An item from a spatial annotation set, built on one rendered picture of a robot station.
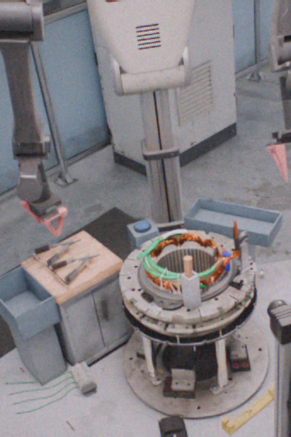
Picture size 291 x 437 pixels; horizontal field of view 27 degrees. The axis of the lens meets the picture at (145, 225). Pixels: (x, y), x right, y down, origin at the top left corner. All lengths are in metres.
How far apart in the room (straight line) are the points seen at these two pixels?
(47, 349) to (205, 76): 2.62
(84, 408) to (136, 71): 0.88
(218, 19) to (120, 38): 2.36
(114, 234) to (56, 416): 1.97
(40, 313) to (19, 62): 0.62
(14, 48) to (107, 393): 0.91
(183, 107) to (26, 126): 2.56
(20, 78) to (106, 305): 0.67
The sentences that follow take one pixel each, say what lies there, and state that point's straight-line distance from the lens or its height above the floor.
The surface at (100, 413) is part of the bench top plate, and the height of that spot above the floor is 0.78.
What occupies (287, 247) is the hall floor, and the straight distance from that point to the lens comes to 3.26.
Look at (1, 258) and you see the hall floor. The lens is 3.50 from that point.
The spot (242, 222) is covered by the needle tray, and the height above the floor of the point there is 1.02.
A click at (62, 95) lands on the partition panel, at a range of 3.86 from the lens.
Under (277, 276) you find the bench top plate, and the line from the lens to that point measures 1.89.
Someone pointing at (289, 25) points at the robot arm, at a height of 1.65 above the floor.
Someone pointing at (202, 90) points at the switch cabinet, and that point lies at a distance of 3.91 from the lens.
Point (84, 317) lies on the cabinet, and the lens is 1.58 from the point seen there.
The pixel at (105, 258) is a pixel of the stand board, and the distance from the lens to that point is 1.56.
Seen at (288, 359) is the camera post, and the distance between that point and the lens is 0.94.
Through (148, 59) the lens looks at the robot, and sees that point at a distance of 1.60.
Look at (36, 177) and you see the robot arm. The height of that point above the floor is 1.36.
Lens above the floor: 2.02
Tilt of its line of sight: 35 degrees down
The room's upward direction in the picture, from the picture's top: 9 degrees counter-clockwise
